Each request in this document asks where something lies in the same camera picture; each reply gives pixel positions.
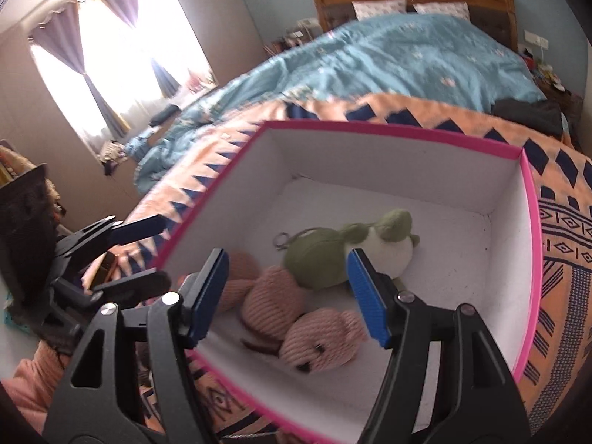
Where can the dark folded clothing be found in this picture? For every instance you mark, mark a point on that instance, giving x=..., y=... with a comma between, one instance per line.
x=543, y=116

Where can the right wooden nightstand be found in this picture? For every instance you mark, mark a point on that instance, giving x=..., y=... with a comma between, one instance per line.
x=570, y=103

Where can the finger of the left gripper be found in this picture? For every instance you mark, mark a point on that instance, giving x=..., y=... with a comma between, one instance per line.
x=114, y=232
x=130, y=291

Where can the white wall socket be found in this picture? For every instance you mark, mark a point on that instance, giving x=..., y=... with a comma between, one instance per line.
x=536, y=39

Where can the left purple curtain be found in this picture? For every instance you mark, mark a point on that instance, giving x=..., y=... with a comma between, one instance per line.
x=59, y=35

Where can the pink sleeved left forearm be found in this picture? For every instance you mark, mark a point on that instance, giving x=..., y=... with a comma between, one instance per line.
x=34, y=382

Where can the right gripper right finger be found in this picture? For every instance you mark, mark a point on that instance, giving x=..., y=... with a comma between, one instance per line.
x=477, y=399

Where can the brown knitted teddy bear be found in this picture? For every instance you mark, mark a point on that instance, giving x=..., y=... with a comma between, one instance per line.
x=271, y=307

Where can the green turtle plush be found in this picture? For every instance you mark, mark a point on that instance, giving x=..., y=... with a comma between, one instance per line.
x=317, y=257

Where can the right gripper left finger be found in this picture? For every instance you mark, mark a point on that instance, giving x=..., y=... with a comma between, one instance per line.
x=98, y=398

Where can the orange patterned blanket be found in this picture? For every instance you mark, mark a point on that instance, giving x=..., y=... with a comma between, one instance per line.
x=556, y=382

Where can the left patterned pillow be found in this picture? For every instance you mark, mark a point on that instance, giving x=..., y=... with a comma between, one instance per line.
x=369, y=9

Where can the pink cardboard box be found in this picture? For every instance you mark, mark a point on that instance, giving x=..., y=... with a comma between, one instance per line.
x=401, y=278

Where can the black camera box left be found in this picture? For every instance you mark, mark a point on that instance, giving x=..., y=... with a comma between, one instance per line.
x=28, y=236

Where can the patterned pillow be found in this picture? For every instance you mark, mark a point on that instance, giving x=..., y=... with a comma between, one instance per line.
x=458, y=10
x=369, y=9

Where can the right patterned pillow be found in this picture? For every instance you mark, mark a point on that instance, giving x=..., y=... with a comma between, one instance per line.
x=458, y=10

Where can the wooden headboard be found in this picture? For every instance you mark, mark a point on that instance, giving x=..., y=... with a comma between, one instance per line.
x=495, y=17

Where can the blue duvet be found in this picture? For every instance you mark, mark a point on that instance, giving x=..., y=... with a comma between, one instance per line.
x=430, y=56

